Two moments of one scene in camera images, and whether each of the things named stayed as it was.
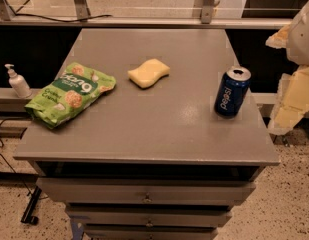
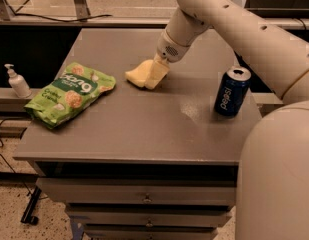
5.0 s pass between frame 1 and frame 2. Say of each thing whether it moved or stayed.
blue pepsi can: stayed
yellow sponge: stayed
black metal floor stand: stayed
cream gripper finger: moved
